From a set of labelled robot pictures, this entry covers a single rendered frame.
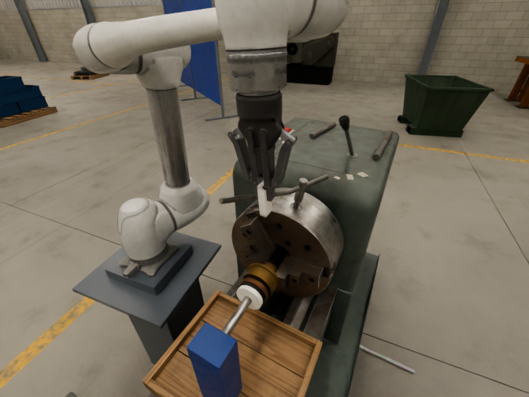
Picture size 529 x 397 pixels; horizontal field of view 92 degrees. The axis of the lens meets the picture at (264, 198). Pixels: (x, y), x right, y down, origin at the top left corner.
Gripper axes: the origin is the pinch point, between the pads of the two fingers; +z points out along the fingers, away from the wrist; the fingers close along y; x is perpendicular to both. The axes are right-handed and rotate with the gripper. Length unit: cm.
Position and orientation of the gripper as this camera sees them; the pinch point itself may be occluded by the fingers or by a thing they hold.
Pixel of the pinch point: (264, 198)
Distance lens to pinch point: 51.7
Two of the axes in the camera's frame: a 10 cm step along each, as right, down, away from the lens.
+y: 8.8, 2.2, -4.2
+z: 0.5, 8.4, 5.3
